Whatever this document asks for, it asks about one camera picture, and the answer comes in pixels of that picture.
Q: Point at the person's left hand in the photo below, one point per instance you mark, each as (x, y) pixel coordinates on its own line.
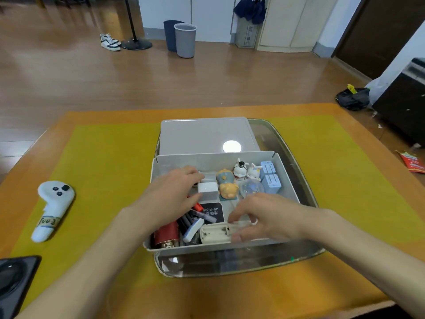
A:
(166, 199)

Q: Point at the person's right hand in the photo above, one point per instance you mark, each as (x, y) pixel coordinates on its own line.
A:
(279, 215)

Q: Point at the bundle of black pens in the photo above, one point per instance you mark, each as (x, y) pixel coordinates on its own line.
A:
(186, 222)

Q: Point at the light blue small box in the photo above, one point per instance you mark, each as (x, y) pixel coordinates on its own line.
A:
(268, 169)
(273, 184)

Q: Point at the red marker pen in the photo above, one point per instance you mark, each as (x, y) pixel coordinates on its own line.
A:
(198, 207)

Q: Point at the red cylindrical can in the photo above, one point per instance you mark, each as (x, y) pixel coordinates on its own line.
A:
(166, 234)

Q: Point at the clear round clip container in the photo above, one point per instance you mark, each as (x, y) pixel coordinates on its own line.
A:
(251, 189)

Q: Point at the white charger cube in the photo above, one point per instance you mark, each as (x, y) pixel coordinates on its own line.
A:
(207, 191)

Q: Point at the white storage box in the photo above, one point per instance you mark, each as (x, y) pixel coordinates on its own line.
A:
(186, 161)

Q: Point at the white mini fan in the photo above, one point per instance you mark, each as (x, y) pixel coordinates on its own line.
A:
(208, 178)

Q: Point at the black WiFi device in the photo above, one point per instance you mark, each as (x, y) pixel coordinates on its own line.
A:
(212, 212)

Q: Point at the white bunny figurine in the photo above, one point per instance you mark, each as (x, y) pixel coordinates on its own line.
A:
(254, 172)

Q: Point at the yellow blue cartoon figurine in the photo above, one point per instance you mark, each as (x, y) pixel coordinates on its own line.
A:
(227, 187)

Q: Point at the white figurine black hat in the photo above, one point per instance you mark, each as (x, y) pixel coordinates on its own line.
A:
(240, 171)

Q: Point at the white box lid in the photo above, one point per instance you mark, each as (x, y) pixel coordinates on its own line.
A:
(199, 136)

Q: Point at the person's right forearm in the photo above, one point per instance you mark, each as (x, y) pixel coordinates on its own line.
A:
(365, 249)

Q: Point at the person's left forearm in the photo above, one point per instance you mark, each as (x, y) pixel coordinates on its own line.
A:
(89, 269)

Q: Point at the person's black trousers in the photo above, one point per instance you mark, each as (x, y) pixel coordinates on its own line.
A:
(382, 312)

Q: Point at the yellow table mat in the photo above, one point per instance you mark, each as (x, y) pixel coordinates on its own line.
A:
(106, 162)

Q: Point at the stainless steel tray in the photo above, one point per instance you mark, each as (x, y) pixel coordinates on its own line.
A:
(282, 139)

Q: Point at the white handheld controller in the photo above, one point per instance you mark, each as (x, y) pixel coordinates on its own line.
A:
(54, 202)

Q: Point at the black garbage bag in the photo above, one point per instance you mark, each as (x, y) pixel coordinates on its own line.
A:
(353, 99)

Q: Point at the black coat stand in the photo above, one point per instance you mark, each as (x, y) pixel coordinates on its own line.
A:
(136, 44)

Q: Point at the gray trash bin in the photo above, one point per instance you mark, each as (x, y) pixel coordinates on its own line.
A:
(185, 41)

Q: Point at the white sneaker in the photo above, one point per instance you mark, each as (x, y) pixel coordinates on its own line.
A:
(111, 46)
(108, 36)

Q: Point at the dark blue trash bin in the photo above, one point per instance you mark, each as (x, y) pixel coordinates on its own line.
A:
(169, 36)

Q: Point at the black low cabinet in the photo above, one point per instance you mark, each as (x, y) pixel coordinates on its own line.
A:
(405, 106)

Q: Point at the black smartphone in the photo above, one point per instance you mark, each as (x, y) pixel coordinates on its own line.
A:
(16, 282)

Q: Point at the gray metal safe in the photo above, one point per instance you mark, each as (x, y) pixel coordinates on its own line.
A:
(245, 34)

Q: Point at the white built-in wardrobe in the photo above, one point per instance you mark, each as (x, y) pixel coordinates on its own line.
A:
(166, 9)

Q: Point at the cream two-door cabinet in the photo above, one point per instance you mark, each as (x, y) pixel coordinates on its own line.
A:
(285, 23)

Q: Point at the navy folded umbrella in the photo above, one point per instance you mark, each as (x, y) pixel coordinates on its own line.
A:
(250, 9)

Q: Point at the dark brown door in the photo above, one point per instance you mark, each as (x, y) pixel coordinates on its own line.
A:
(378, 33)

